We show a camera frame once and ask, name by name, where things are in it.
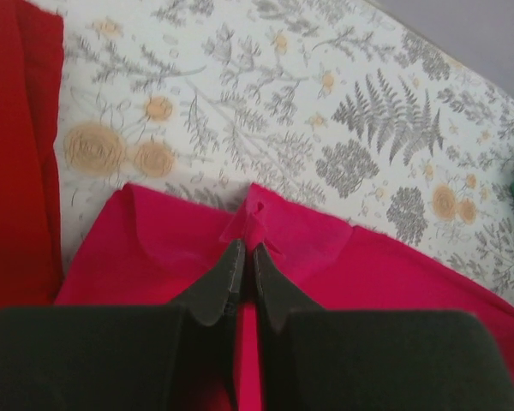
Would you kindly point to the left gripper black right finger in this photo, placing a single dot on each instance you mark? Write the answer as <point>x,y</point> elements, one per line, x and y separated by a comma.
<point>317,359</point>

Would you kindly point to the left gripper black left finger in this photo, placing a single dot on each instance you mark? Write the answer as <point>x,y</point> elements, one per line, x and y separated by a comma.
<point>176,356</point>

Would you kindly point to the magenta t shirt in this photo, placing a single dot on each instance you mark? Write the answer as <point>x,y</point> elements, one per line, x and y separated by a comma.
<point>146,247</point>

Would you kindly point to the floral patterned table mat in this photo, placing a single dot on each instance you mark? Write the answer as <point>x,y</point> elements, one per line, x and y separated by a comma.
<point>332,104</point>

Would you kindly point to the folded red t shirt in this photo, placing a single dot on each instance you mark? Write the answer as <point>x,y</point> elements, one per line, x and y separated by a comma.
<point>31,65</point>

